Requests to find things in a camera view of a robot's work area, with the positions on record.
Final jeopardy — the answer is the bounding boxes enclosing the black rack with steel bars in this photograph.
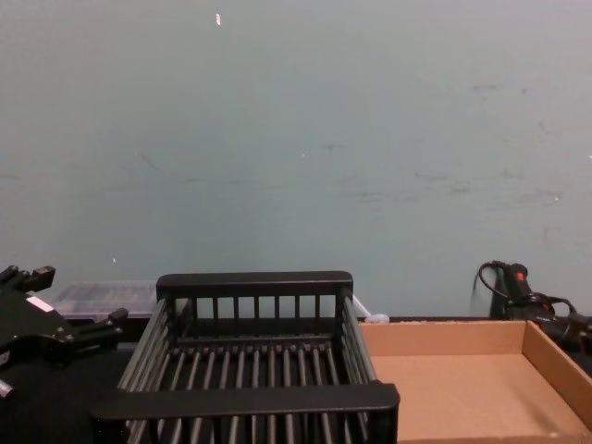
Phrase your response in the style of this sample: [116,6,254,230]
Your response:
[89,270,401,444]

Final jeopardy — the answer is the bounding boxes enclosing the clear plastic case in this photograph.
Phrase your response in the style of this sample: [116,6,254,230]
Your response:
[48,279,159,321]

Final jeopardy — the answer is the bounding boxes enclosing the shallow brown cardboard tray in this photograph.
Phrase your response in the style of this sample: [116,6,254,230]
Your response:
[358,319,592,444]

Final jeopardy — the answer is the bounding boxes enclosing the black corded tool red switch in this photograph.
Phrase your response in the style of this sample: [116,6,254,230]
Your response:
[475,261,592,355]

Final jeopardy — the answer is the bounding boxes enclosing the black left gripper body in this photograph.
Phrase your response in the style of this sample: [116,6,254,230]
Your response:
[0,282,78,371]

